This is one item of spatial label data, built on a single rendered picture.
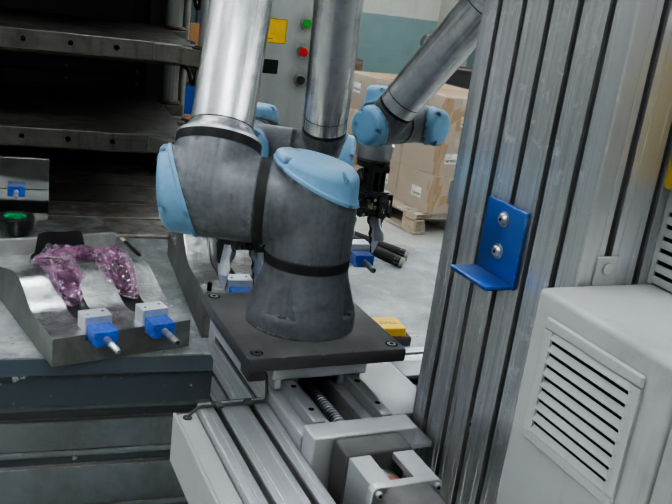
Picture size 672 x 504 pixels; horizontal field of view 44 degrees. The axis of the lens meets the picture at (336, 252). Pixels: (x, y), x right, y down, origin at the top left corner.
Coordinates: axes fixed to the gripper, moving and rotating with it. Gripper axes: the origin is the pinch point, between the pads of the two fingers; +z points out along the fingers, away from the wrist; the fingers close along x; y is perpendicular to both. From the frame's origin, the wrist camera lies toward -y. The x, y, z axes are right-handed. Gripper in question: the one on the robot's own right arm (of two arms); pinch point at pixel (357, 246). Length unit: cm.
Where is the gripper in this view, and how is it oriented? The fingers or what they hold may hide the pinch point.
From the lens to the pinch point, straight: 182.4
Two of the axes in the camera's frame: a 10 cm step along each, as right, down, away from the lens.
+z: -1.2, 9.5, 3.0
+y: 3.2, 3.2, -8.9
